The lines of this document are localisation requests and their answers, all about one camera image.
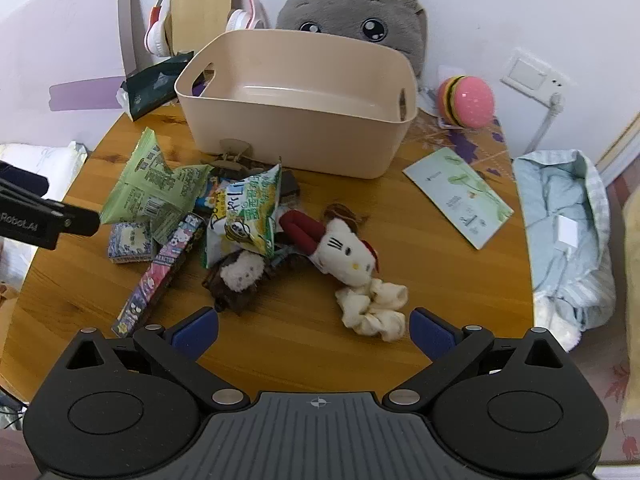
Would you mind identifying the white wall switch socket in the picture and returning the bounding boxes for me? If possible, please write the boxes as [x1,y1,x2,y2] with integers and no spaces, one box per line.
[501,47,571,103]

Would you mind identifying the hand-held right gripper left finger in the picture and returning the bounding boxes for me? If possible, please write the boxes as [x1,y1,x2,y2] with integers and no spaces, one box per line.
[60,307,249,414]

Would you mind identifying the white and green leaflet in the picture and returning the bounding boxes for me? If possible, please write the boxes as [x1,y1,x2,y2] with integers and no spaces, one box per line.
[402,148,515,251]

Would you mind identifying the dark green tissue pack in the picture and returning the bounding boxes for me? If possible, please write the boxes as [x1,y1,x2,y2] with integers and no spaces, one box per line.
[117,51,196,122]

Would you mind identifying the white cat plush doll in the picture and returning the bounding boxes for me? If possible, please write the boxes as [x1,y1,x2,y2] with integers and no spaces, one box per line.
[277,203,381,288]

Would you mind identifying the yellow-green cartoon snack packet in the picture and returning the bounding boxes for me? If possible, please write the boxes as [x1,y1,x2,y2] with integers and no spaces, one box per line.
[202,162,283,268]

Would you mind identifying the blue patterned small box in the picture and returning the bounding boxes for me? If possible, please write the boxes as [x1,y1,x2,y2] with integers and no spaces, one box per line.
[107,221,156,265]

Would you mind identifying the green snack packet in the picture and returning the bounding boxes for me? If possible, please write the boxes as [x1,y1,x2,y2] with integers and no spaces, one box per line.
[100,127,213,246]

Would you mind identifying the cream scrunchie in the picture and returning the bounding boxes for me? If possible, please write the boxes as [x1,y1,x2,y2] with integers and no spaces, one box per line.
[335,277,410,343]

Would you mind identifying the white and red headphones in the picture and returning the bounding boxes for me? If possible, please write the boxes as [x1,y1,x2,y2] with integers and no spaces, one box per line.
[144,0,266,57]

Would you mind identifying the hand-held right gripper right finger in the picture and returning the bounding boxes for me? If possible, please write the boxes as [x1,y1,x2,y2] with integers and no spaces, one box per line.
[382,309,571,414]

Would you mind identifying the small blue snack packet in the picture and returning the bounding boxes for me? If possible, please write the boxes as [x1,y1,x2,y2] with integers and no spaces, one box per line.
[195,180,231,211]

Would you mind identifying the light blue clothing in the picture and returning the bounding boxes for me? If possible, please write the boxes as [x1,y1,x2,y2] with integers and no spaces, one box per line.
[512,149,618,351]

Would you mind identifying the white stand base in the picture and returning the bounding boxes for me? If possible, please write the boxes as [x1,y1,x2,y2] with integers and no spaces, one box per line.
[416,87,443,113]

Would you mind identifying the wooden desktop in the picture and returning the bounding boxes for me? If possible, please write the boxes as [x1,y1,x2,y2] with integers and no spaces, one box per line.
[0,105,536,411]

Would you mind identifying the long pink cartoon candy box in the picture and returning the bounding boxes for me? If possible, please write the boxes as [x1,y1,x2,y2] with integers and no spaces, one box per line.
[116,212,203,338]

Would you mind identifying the grey cat plush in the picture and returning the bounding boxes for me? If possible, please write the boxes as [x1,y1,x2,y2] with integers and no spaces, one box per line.
[275,0,428,78]

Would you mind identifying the pink floral bedsheet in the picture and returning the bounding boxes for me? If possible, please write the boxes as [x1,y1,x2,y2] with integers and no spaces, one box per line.
[595,160,640,463]

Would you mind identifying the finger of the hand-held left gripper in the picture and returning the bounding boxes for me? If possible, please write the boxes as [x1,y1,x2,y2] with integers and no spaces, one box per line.
[46,199,101,237]

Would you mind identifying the white plug with cable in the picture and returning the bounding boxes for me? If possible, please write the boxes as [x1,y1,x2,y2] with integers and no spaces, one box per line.
[522,91,566,158]

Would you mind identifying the brown hair clip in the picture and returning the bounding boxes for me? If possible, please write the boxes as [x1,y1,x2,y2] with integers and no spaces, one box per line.
[200,150,268,173]

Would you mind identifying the beige plastic storage bin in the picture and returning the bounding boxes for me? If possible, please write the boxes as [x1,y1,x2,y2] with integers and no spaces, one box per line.
[174,29,418,180]

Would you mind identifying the white charger adapter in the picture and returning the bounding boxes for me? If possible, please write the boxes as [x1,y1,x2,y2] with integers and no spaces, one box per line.
[557,216,581,248]

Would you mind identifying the brown dressed plush doll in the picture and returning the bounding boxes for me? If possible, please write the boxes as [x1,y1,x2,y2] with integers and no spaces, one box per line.
[201,247,311,316]

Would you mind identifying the white plastic bag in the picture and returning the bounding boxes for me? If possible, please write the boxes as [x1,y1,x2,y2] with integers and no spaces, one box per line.
[0,141,90,201]

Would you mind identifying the light wooden board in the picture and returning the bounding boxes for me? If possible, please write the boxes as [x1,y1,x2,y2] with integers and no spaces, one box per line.
[165,0,233,56]

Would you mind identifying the pink burger toy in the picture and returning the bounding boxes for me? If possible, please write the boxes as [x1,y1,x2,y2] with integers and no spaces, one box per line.
[437,75,497,130]

